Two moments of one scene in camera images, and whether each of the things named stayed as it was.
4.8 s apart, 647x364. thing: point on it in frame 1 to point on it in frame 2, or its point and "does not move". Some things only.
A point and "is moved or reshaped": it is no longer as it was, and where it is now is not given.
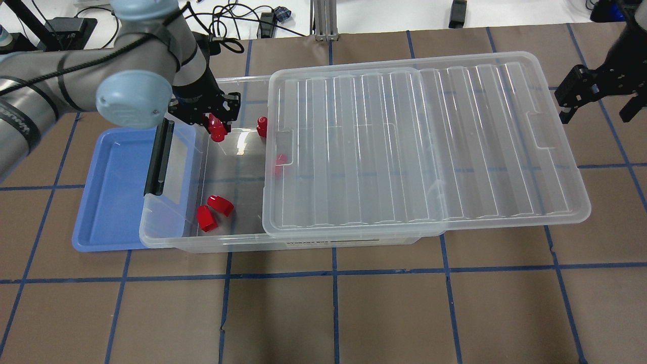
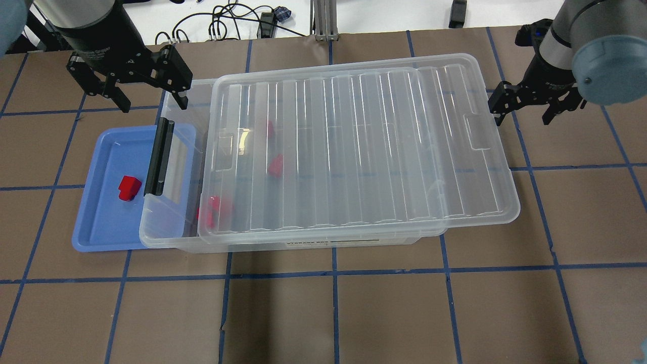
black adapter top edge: [458, 14] does not move
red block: [217, 129] to [129, 187]
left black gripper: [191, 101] to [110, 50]
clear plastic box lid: [400, 151] is moved or reshaped
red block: [221, 204] does not move
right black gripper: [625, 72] to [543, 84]
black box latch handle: [155, 183] does not move
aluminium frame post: [323, 19] does not move
